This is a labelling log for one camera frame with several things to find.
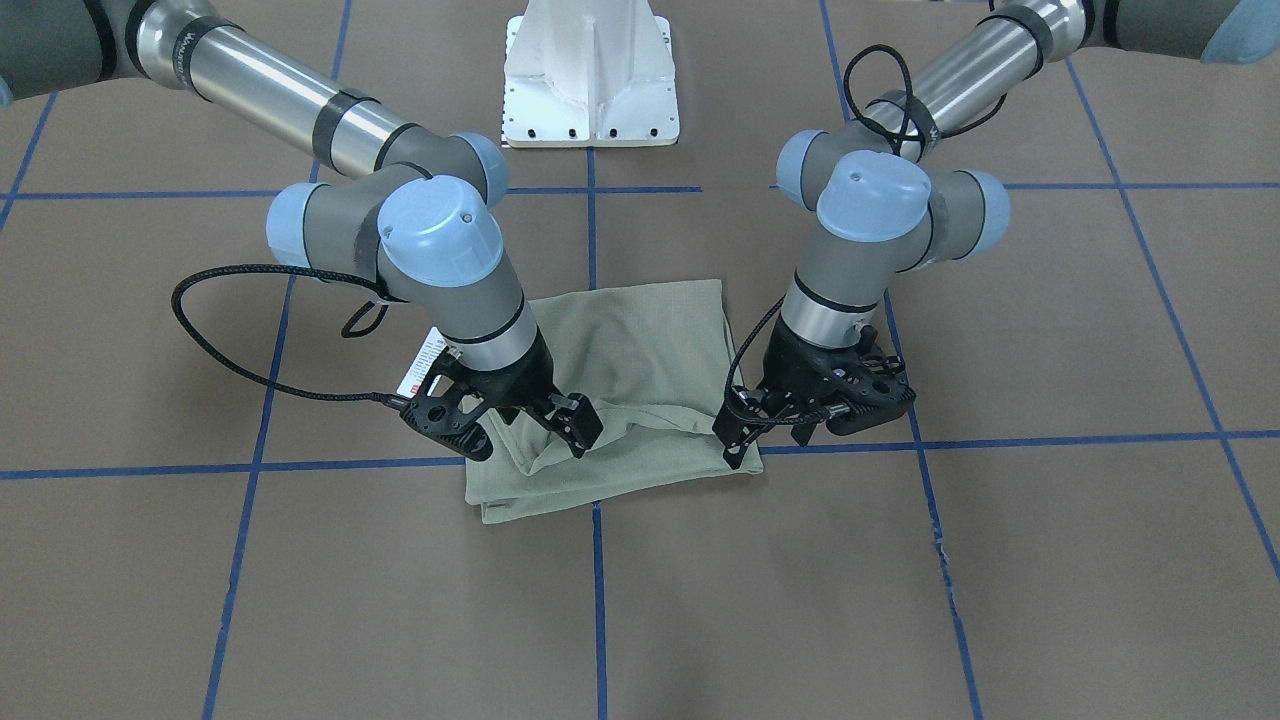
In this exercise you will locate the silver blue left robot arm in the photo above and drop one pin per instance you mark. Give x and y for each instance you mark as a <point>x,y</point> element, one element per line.
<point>880,212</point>

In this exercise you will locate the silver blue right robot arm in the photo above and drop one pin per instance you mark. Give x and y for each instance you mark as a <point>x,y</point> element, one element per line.
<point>412,224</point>

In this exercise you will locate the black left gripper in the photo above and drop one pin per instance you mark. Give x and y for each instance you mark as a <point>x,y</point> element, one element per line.
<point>793,367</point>

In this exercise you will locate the white camera stand column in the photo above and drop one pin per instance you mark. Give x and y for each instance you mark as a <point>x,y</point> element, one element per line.
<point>589,74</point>

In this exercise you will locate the olive green long-sleeve shirt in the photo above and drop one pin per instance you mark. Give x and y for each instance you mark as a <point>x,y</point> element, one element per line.
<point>652,359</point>

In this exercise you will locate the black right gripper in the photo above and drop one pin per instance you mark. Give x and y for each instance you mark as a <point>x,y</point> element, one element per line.
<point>519,381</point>

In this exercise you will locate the white paper clothing tag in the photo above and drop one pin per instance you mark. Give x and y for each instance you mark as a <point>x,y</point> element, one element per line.
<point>416,377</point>

